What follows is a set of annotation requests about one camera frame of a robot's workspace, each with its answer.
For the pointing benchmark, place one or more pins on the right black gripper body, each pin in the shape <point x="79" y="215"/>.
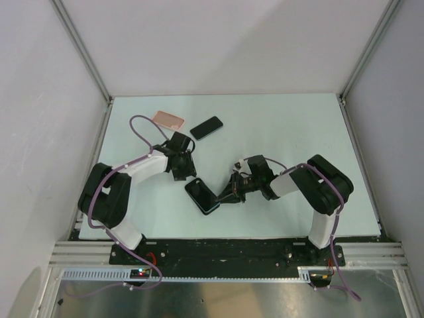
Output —
<point x="248" y="183"/>

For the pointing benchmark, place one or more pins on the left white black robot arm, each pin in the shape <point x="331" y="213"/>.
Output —
<point x="106" y="194"/>

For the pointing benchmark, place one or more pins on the black phone case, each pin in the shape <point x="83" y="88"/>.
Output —
<point x="202" y="195"/>

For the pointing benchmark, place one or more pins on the left aluminium frame post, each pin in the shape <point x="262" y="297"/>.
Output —
<point x="76" y="39"/>

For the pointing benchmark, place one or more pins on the pink phone case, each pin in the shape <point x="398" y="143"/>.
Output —
<point x="168" y="120"/>

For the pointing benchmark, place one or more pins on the aluminium frame post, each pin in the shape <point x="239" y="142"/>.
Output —
<point x="381" y="28"/>
<point x="76" y="39"/>

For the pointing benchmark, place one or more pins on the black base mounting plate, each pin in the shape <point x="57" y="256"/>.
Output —
<point x="228" y="258"/>

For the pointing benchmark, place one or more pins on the right aluminium frame post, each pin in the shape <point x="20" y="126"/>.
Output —
<point x="381" y="28"/>

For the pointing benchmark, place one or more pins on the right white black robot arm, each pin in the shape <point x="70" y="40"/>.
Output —
<point x="323" y="186"/>

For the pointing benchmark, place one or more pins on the aluminium front rail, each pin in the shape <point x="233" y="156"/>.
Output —
<point x="81" y="253"/>

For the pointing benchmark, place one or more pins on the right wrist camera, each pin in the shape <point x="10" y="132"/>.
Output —
<point x="241" y="167"/>

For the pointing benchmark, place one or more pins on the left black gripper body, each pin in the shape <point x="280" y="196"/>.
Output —
<point x="185" y="167"/>

